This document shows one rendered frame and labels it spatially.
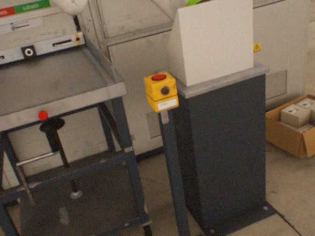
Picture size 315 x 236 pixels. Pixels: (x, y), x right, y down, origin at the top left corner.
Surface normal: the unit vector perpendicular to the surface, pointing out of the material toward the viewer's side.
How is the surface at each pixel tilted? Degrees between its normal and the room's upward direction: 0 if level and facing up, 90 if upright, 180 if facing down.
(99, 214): 0
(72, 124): 90
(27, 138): 90
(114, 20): 90
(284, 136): 75
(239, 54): 90
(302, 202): 0
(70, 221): 0
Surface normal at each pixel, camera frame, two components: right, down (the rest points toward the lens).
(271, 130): -0.88, 0.12
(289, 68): 0.34, 0.40
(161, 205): -0.16, -0.87
